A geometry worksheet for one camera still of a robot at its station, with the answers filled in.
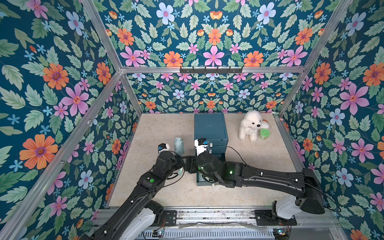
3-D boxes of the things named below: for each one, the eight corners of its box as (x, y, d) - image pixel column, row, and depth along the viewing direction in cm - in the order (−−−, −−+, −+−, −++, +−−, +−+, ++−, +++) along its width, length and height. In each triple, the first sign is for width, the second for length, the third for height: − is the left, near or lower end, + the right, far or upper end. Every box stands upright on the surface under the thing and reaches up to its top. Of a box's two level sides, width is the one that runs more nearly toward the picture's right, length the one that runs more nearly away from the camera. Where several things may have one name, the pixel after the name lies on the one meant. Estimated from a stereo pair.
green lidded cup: (259, 139, 106) (261, 136, 103) (257, 132, 110) (259, 128, 107) (269, 139, 106) (271, 136, 103) (266, 132, 110) (268, 128, 107)
